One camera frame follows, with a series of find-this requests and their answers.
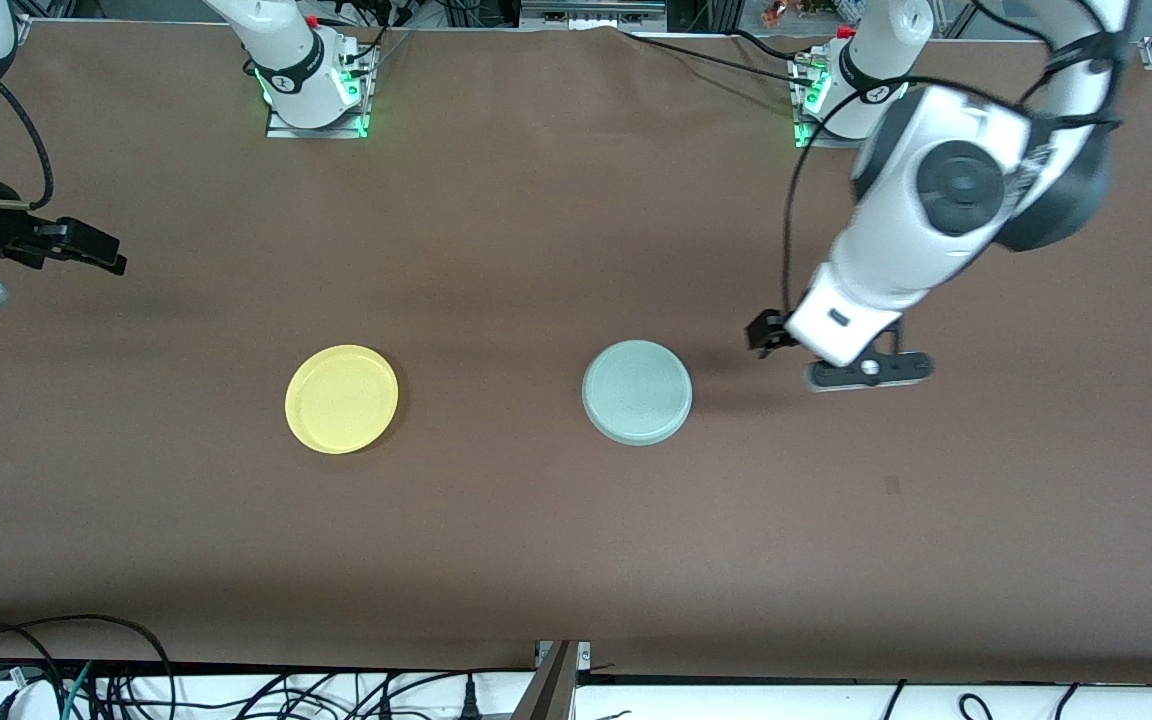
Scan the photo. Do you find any yellow plastic plate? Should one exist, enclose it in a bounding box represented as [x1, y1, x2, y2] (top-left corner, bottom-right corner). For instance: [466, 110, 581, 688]
[284, 344, 400, 456]

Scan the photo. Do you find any teal cable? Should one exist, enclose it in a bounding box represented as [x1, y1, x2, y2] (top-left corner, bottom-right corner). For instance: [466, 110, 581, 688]
[58, 660, 95, 720]

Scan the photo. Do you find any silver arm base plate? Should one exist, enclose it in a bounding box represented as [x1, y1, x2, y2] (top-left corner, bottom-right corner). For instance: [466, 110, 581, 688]
[790, 52, 872, 152]
[265, 45, 374, 140]

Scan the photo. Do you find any aluminium frame post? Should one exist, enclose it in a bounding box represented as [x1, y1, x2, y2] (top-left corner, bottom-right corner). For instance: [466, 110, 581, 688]
[514, 640, 593, 720]

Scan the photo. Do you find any short black cable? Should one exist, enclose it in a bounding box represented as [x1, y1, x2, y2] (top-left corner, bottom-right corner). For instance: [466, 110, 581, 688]
[734, 29, 815, 64]

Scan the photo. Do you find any black looped cable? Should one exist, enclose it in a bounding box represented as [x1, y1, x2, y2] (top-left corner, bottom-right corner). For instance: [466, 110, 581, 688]
[0, 614, 177, 720]

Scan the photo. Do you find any pale green plastic plate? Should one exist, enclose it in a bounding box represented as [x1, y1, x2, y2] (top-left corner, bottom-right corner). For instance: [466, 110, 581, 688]
[580, 339, 694, 448]

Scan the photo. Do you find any brown table cover sheet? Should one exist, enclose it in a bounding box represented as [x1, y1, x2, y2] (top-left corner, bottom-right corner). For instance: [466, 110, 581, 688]
[0, 20, 1152, 673]

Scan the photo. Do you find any long black cable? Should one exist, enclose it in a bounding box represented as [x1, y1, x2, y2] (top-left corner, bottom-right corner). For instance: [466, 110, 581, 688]
[620, 30, 809, 81]

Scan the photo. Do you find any white power adapter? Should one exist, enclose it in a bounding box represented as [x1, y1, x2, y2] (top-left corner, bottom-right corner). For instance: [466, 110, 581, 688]
[0, 680, 67, 720]

